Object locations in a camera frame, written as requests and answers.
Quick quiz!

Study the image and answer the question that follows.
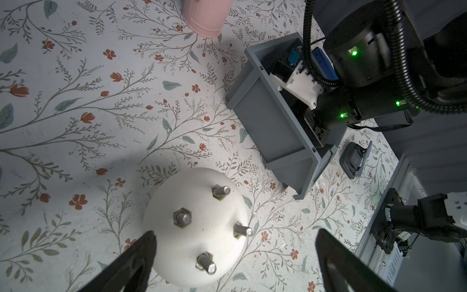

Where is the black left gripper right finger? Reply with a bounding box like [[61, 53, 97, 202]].
[[315, 229, 394, 292]]

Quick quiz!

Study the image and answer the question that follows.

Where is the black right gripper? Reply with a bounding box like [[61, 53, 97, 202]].
[[291, 88, 361, 146]]

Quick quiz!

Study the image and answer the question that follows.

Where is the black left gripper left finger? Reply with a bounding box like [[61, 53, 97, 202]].
[[81, 231, 157, 292]]

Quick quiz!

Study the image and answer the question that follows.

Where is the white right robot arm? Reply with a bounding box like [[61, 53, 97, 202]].
[[300, 1, 467, 148]]

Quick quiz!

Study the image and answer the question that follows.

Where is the white dome with screws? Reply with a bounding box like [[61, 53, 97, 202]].
[[143, 168, 254, 288]]

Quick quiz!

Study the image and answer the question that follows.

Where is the grey tape dispenser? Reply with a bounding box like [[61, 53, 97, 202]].
[[339, 141, 373, 180]]

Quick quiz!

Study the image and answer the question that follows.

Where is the grey plastic bin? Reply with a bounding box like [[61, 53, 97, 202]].
[[226, 33, 347, 200]]

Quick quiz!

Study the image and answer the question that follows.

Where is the pink pen cup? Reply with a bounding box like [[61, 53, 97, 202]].
[[182, 0, 234, 38]]

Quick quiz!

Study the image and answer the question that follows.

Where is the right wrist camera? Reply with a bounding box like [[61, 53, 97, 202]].
[[269, 46, 323, 110]]

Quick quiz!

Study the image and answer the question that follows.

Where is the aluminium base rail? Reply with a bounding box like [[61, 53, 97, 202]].
[[355, 156, 467, 289]]

